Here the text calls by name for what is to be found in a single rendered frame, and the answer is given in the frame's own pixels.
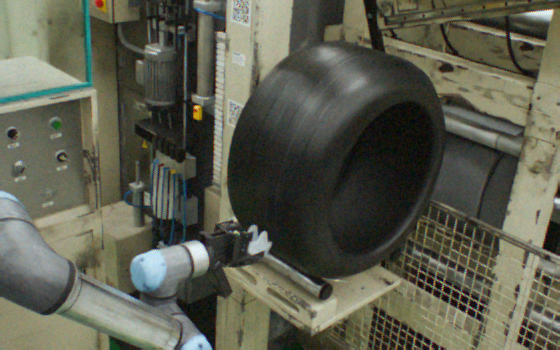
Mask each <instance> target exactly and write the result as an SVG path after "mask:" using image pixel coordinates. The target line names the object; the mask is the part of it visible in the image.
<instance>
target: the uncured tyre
mask: <svg viewBox="0 0 560 350"><path fill-rule="evenodd" d="M445 141H446V124H445V117H444V113H443V109H442V106H441V104H440V99H439V96H438V94H437V92H436V90H435V88H434V84H433V83H432V81H431V79H430V78H428V75H427V74H426V73H425V72H423V71H422V69H420V68H419V67H417V66H416V65H414V64H413V63H411V62H410V61H409V60H405V59H404V58H401V57H398V56H395V55H393V54H387V53H384V52H381V51H378V50H375V49H372V48H367V47H363V46H361V45H357V44H355V43H352V42H345V41H326V42H315V43H311V44H309V45H307V46H304V47H301V48H299V49H297V50H296V51H294V52H293V53H291V54H289V55H288V56H286V57H285V59H282V60H281V61H280V62H279V64H277V65H275V66H274V67H273V69H272V70H271V71H269V72H268V73H267V76H266V77H264V78H263V79H262V81H261V83H259V84H258V86H257V87H256V88H255V90H254V91H253V93H252V94H251V95H250V96H249V98H248V101H247V102H246V104H245V106H244V107H243V108H242V113H241V114H240V116H239V118H238V120H237V122H236V127H235V130H234V132H233V135H232V138H231V142H230V151H229V157H228V164H227V189H228V195H229V199H230V206H231V209H232V211H233V213H234V215H235V216H236V220H237V221H238V222H239V224H241V226H242V228H243V229H244V231H245V232H246V233H247V232H248V229H249V227H251V226H252V225H255V226H257V230H258V237H259V236H260V234H261V233H262V232H264V231H266V232H267V240H270V241H271V242H273V243H272V246H271V248H270V250H269V251H271V252H273V253H274V254H275V255H277V256H278V257H281V258H282V259H284V260H285V261H286V262H287V263H291V265H293V266H294V267H296V268H297V269H300V270H301V271H303V272H304V273H305V274H307V275H312V276H315V277H319V278H325V279H333V280H339V279H344V278H347V277H350V276H352V275H357V274H359V273H361V272H363V271H365V270H368V269H371V268H373V267H375V265H377V264H378V263H381V262H382V261H383V260H384V259H386V258H387V257H388V256H389V255H391V254H392V253H393V251H395V250H396V249H397V248H398V247H399V245H400V244H401V243H402V242H403V241H404V240H405V238H406V237H407V236H408V234H409V233H411V230H412V229H413V227H415V225H416V224H417V221H418V220H419V218H420V217H421V215H422V214H423V210H424V209H425V208H426V206H427V204H428V203H429V198H430V197H431V195H432V192H433V191H434V188H435V184H436V181H437V179H438V176H439V173H440V170H441V163H442V160H443V155H444V149H445Z"/></svg>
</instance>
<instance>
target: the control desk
mask: <svg viewBox="0 0 560 350"><path fill-rule="evenodd" d="M0 191H3V192H6V193H8V194H10V195H12V196H14V197H15V198H16V199H17V201H18V202H21V203H22V204H23V206H24V207H25V208H26V210H27V212H28V216H29V217H30V219H31V220H32V221H33V223H34V225H35V226H36V228H37V230H38V231H39V233H40V235H41V236H42V237H43V238H44V239H45V242H46V243H48V244H49V245H50V246H51V248H52V249H54V250H55V251H56V253H57V254H59V255H62V257H64V258H66V259H67V260H69V261H73V263H74V264H75V266H76V267H77V271H78V272H81V273H83V274H85V275H87V276H89V277H90V278H93V279H96V280H97V281H99V282H101V283H103V284H105V285H106V275H105V259H104V242H103V226H102V210H101V209H100V208H102V202H101V185H100V151H99V134H98V117H97V101H96V90H95V89H93V88H92V87H87V88H83V89H78V90H73V91H64V92H59V93H55V94H50V95H45V96H40V97H36V98H26V99H22V100H17V101H13V102H7V103H3V104H0ZM0 350H109V335H107V334H105V333H103V332H101V331H98V330H94V329H92V328H90V327H88V326H86V325H84V324H80V323H78V322H75V321H74V320H71V319H69V318H65V317H63V316H61V315H58V314H57V313H55V314H53V315H51V316H43V315H41V314H39V313H36V312H35V311H30V310H28V309H26V308H24V307H22V306H20V305H16V304H14V303H13V302H11V301H9V300H8V299H4V298H3V297H1V296H0Z"/></svg>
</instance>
